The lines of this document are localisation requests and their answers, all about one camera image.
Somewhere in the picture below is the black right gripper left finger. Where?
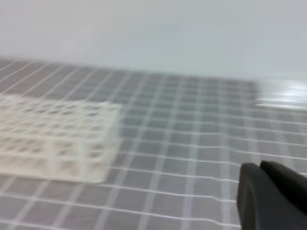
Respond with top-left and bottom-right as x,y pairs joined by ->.
236,163 -> 307,230

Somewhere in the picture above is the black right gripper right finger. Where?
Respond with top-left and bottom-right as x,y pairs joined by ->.
260,161 -> 307,211

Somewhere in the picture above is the grey grid tablecloth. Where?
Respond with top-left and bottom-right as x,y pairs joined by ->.
0,57 -> 307,230

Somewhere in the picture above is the white plastic test tube rack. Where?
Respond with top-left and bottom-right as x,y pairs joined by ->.
0,94 -> 122,183

